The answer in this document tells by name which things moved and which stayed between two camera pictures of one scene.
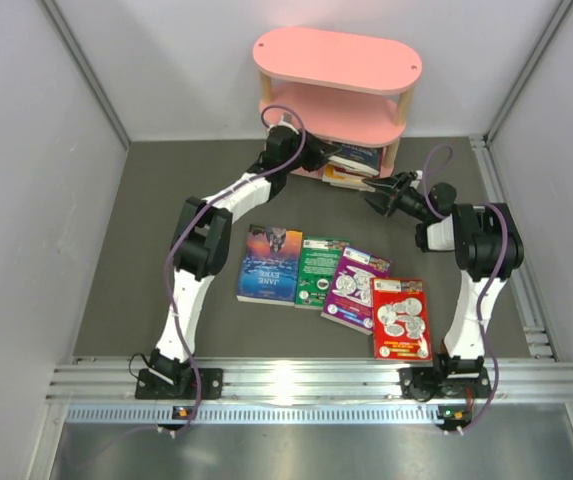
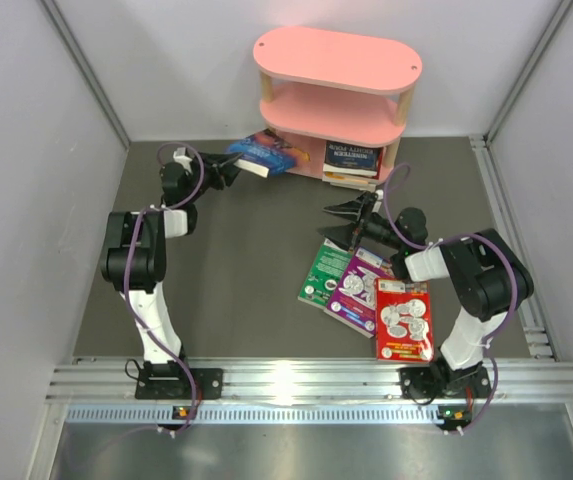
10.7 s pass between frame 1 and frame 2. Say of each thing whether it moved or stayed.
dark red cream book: moved
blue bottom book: moved
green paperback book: moved
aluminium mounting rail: stayed
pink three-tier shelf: stayed
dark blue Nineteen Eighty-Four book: stayed
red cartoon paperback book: stayed
